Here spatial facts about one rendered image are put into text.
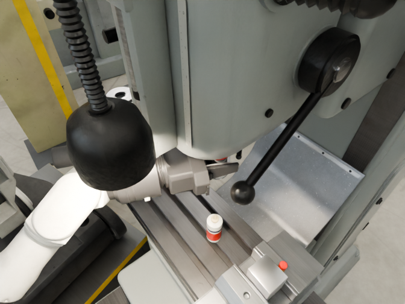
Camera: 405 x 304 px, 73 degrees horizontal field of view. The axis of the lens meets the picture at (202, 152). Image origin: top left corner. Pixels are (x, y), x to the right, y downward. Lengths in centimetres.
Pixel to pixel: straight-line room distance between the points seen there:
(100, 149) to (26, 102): 206
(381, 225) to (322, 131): 142
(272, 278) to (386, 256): 149
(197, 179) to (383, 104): 44
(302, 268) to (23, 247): 55
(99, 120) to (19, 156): 241
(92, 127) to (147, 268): 70
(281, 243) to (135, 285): 42
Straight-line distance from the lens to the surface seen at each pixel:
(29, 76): 219
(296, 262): 72
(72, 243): 123
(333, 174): 83
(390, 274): 201
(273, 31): 26
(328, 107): 43
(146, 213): 84
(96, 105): 22
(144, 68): 29
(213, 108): 29
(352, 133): 77
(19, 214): 124
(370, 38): 40
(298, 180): 87
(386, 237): 212
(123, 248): 137
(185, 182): 45
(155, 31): 28
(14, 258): 53
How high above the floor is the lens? 161
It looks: 46 degrees down
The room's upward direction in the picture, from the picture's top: straight up
